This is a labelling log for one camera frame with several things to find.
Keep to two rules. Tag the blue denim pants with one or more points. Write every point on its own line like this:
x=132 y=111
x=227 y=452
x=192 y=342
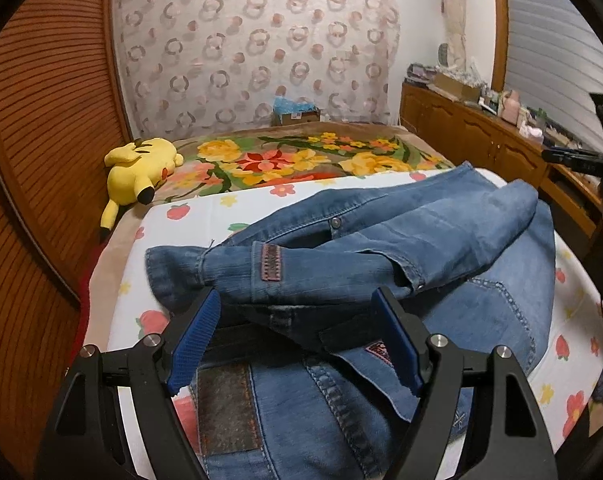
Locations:
x=298 y=383

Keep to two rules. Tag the patterned lace curtain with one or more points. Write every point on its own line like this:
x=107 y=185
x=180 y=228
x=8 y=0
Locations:
x=197 y=67

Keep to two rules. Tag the yellow pikachu plush toy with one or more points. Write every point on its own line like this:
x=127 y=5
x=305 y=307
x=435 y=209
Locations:
x=137 y=169

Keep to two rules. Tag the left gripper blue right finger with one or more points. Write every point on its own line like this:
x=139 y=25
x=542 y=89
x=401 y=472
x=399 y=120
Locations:
x=506 y=437

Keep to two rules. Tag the floral brown bed cover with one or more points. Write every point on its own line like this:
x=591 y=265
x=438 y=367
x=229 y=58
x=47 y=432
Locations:
x=225 y=184

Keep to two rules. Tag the blue item in box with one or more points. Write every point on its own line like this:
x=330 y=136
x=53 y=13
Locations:
x=287 y=112

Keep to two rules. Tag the cardboard box on cabinet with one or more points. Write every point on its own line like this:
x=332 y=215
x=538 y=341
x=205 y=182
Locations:
x=453 y=89

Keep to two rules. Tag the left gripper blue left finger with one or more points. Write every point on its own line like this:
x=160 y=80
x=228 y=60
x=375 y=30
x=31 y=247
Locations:
x=85 y=436

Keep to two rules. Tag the grey window shutter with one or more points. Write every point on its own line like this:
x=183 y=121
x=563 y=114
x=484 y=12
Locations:
x=555 y=62

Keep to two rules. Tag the wooden sideboard cabinet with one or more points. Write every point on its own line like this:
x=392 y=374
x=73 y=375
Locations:
x=463 y=134

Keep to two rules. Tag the pink bottle on cabinet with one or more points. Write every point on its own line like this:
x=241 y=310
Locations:
x=510 y=106

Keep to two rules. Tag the wooden louvered closet door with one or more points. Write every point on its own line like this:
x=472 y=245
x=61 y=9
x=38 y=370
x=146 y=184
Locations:
x=60 y=112

